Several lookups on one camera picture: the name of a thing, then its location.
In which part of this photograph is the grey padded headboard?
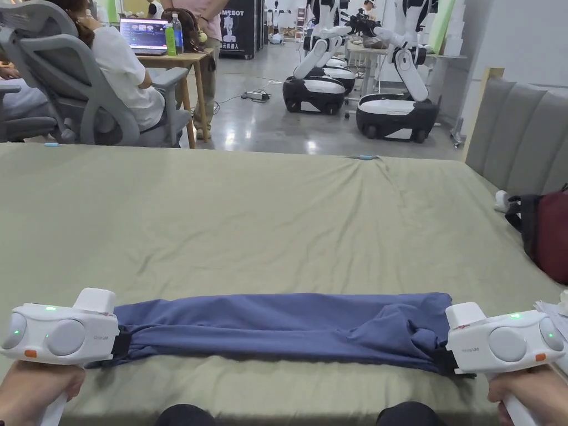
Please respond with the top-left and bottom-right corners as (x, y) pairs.
(465, 75), (568, 197)

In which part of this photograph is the bed with pale green sheet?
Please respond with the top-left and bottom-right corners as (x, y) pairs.
(0, 141), (568, 426)

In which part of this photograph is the person's left hand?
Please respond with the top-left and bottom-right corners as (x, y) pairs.
(0, 359), (88, 426)

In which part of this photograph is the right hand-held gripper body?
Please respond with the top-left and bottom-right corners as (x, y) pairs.
(437, 301), (568, 426)

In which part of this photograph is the dark red and black bag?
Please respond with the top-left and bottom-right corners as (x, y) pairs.
(505, 188), (568, 286)

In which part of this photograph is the wooden table with laptop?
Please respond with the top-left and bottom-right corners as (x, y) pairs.
(119, 12), (215, 150)

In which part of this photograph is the white and black robot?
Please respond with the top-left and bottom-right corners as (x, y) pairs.
(350, 0), (440, 145)
(283, 0), (357, 114)

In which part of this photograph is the dark blue garment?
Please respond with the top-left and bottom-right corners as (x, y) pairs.
(83, 291), (454, 379)

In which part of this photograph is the black display stand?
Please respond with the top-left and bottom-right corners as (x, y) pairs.
(219, 0), (257, 61)

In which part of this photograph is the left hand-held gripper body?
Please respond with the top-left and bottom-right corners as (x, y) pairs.
(0, 287), (132, 426)

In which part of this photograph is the person's right hand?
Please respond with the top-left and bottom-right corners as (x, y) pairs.
(486, 367), (568, 426)

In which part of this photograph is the stack of white papers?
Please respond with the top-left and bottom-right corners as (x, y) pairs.
(531, 288), (568, 321)

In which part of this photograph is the grey office chair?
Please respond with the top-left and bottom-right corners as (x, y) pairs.
(0, 0), (192, 148)

